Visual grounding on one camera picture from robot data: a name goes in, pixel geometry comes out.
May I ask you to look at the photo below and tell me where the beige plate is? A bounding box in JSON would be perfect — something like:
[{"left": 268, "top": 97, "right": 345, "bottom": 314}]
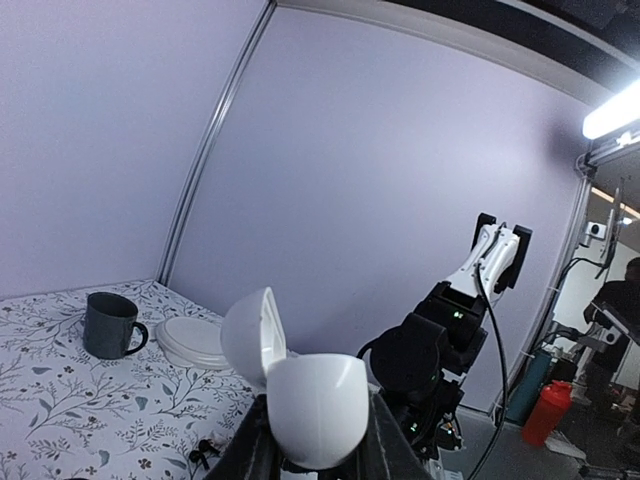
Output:
[{"left": 155, "top": 317, "right": 230, "bottom": 371}]

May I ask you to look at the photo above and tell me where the white earbud case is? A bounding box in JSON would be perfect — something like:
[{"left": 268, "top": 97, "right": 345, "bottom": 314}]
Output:
[{"left": 220, "top": 287, "right": 369, "bottom": 470}]

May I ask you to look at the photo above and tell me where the right camera cable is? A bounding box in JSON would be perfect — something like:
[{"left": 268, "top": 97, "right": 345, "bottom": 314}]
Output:
[{"left": 469, "top": 224, "right": 509, "bottom": 480}]

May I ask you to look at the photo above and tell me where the red shaker bottle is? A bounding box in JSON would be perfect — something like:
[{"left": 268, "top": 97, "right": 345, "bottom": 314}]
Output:
[{"left": 521, "top": 380, "right": 572, "bottom": 447}]

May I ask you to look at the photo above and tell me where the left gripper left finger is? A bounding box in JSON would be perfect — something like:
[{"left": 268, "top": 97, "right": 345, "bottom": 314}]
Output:
[{"left": 204, "top": 394, "right": 280, "bottom": 480}]

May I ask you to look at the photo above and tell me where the black earbud left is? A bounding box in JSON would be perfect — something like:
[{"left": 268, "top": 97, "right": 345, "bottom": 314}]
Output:
[{"left": 188, "top": 439, "right": 220, "bottom": 471}]

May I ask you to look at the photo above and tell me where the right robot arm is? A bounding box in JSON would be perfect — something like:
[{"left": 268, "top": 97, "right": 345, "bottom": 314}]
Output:
[{"left": 357, "top": 213, "right": 532, "bottom": 460}]

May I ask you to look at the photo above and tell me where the teal cylinder bottle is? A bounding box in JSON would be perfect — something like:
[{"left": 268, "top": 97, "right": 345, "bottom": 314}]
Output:
[{"left": 506, "top": 350, "right": 552, "bottom": 426}]

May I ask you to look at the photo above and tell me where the ceiling light bar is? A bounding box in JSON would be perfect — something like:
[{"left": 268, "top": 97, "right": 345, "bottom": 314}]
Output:
[{"left": 582, "top": 80, "right": 640, "bottom": 140}]

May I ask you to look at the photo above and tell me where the person in black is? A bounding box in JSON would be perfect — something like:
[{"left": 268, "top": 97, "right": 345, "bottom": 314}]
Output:
[{"left": 583, "top": 257, "right": 639, "bottom": 414}]

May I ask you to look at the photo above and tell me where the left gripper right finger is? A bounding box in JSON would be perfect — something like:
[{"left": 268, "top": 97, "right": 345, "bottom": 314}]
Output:
[{"left": 357, "top": 392, "right": 432, "bottom": 480}]

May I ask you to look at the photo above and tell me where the dark green mug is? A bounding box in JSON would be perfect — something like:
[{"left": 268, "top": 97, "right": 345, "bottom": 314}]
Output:
[{"left": 83, "top": 292, "right": 149, "bottom": 360}]

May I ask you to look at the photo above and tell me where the floral table cloth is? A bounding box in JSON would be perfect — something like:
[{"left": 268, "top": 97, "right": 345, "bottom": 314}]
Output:
[{"left": 1, "top": 289, "right": 253, "bottom": 479}]

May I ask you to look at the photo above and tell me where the right aluminium frame post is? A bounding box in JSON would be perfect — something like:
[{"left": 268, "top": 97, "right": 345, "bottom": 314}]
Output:
[{"left": 155, "top": 1, "right": 277, "bottom": 287}]

